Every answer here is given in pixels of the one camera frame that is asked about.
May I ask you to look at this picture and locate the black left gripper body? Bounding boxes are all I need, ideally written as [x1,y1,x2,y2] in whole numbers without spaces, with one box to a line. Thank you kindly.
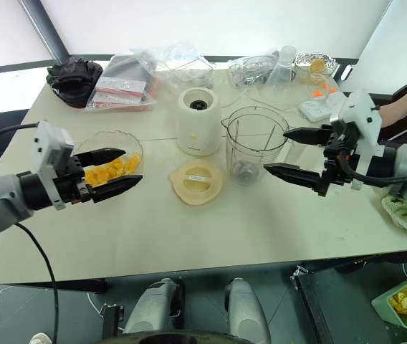
[52,156,95,206]

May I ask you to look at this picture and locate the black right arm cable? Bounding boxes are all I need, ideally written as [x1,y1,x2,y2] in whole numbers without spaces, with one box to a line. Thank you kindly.
[335,142,407,188]

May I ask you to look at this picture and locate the plastic bag with red packs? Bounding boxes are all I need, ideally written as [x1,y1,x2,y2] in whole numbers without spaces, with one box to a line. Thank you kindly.
[86,53,158,113]

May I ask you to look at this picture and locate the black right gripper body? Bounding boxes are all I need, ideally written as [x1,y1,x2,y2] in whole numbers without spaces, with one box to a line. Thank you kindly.
[315,123,361,196]

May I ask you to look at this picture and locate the clear bag with cables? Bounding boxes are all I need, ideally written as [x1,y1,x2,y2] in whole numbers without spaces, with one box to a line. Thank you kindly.
[227,49,282,87]

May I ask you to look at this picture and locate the black crumpled cloth bag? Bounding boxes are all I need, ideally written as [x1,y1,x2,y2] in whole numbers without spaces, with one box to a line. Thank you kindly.
[45,57,104,109]

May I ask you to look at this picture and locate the green terry towel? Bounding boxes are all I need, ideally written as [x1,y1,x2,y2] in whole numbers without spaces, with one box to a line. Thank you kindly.
[381,194,407,239]

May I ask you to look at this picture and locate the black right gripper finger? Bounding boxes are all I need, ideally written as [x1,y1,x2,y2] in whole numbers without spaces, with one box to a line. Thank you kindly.
[263,162,325,195]
[282,127,334,146]

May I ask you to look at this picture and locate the orange peel piece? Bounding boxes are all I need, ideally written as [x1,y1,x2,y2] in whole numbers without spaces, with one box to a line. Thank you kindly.
[309,59,328,75]

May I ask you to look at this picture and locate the silver foil bowl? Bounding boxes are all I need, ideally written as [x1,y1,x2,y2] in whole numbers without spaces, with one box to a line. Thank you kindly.
[293,52,340,85]

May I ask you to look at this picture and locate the clear blender jar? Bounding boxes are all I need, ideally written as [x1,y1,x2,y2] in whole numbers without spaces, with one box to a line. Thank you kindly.
[220,105,315,187]

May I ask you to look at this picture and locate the clear crumpled plastic bag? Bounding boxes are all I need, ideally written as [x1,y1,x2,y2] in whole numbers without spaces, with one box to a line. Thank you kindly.
[129,42,215,91]

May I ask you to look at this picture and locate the orange plugs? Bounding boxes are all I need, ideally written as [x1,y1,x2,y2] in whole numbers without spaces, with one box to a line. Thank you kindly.
[312,82,337,100]

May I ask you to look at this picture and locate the cream blender lid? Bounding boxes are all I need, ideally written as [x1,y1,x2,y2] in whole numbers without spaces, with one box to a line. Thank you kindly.
[168,158,224,206]

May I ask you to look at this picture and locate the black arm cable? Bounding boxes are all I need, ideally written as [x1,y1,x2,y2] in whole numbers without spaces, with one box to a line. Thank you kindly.
[0,122,60,344]
[335,142,407,188]

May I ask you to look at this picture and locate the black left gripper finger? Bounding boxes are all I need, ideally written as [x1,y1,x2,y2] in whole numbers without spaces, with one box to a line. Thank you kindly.
[73,147,128,168]
[90,174,144,204]

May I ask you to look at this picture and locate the dark window frame post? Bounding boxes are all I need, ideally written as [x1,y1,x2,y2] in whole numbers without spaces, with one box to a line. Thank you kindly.
[16,0,71,68]

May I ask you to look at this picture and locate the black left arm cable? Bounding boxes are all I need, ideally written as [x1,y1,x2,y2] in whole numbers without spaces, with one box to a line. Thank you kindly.
[0,122,60,344]

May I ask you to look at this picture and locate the black box under table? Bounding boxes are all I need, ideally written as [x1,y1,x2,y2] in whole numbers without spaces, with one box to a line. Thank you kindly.
[290,257,407,344]

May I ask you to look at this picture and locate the clear glass bowl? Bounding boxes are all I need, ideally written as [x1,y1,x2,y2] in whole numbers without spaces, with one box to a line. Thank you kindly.
[77,130,145,188]

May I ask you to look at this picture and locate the white blender base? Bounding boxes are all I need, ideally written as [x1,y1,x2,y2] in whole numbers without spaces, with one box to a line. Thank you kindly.
[177,87,223,157]

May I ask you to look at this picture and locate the white tray with orange items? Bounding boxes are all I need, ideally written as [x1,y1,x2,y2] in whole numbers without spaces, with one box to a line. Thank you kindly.
[297,90,348,121]

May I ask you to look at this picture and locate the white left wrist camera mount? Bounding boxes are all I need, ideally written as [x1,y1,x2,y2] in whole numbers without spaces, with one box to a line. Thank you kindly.
[33,120,76,211]

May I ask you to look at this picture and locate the green waste bin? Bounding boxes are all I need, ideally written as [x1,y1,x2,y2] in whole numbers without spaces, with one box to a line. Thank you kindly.
[370,272,407,333]

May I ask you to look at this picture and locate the grey robot leg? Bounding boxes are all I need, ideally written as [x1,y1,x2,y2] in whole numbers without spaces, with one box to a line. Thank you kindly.
[122,277,187,336]
[223,277,273,344]

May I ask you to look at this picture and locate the white power adapter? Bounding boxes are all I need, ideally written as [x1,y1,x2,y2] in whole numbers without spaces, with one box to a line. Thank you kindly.
[330,89,386,191]

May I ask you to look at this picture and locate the black table bracket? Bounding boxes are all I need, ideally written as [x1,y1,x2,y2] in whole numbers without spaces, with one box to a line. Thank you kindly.
[100,304,125,340]

